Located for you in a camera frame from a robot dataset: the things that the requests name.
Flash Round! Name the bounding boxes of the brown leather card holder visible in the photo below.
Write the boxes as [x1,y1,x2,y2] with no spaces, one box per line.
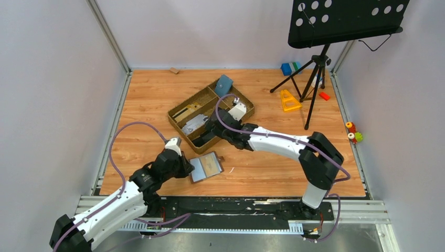
[189,151,225,184]

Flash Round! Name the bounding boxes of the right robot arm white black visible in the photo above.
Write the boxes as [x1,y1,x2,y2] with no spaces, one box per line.
[205,108,345,218]

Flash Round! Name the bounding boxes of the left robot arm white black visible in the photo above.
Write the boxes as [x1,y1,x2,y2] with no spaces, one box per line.
[49,149,194,251]

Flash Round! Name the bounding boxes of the black card in basket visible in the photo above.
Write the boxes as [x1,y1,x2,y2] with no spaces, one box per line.
[192,131,221,148]

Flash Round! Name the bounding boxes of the silver grey card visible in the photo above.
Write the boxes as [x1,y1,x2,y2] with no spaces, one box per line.
[182,114,209,135]

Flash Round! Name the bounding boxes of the gold credit card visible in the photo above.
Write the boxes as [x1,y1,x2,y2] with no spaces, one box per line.
[172,102,201,122]

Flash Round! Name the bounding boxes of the blue leather card holder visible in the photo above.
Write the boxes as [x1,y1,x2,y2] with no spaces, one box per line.
[214,75,234,97]

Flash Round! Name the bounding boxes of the woven divided basket tray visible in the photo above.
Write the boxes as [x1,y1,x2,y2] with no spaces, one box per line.
[167,79,255,155]

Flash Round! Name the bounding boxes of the yellow triangular toy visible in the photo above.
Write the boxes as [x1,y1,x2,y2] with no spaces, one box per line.
[280,89,302,112]

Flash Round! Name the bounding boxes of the blue green white blocks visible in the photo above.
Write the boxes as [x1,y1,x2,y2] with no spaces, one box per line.
[280,61,301,76]

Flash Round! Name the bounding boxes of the small red block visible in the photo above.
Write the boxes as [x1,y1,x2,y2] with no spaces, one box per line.
[319,92,331,101]

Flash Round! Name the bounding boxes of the small cardboard piece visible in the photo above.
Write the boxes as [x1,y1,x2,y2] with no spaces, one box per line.
[169,67,179,75]

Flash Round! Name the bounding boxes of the orange green toy pieces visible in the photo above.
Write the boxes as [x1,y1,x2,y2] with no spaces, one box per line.
[345,121,364,144]

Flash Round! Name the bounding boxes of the black music stand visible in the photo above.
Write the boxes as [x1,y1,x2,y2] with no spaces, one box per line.
[284,0,409,130]

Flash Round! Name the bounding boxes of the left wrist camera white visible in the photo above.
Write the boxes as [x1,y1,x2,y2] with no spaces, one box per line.
[164,137,182,156]

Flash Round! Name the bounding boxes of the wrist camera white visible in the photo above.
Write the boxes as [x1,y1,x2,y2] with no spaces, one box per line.
[228,97,247,121]
[164,137,182,156]

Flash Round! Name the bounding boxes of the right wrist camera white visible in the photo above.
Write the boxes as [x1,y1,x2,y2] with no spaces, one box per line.
[228,97,247,121]

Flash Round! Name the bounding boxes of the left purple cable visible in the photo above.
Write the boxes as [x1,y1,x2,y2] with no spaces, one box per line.
[52,121,192,252]

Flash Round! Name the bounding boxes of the white cable duct rail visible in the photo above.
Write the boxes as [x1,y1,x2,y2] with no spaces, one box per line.
[118,221,304,235]

